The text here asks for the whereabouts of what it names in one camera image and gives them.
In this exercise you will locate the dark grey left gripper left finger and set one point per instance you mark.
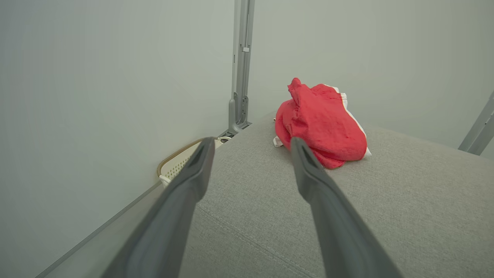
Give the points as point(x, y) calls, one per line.
point(170, 216)

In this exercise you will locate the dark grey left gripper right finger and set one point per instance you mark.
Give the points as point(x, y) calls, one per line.
point(335, 224)

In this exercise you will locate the red shorts with white band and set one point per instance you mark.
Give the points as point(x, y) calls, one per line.
point(332, 160)

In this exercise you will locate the red basketball jersey white trim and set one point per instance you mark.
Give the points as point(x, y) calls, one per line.
point(320, 123)

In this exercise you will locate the grey fabric sofa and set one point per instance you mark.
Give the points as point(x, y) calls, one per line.
point(386, 216)

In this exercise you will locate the cream perforated laundry basket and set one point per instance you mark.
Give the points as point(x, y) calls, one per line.
point(175, 164)

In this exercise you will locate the grey metal frame stand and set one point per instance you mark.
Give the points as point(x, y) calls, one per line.
point(241, 77)

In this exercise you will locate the grey double metal post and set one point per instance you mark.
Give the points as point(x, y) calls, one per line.
point(480, 131)

